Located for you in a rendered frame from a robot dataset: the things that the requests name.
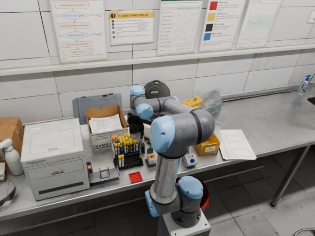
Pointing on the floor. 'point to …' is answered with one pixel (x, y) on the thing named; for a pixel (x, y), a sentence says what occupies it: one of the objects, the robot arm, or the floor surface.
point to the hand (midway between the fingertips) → (140, 139)
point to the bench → (94, 202)
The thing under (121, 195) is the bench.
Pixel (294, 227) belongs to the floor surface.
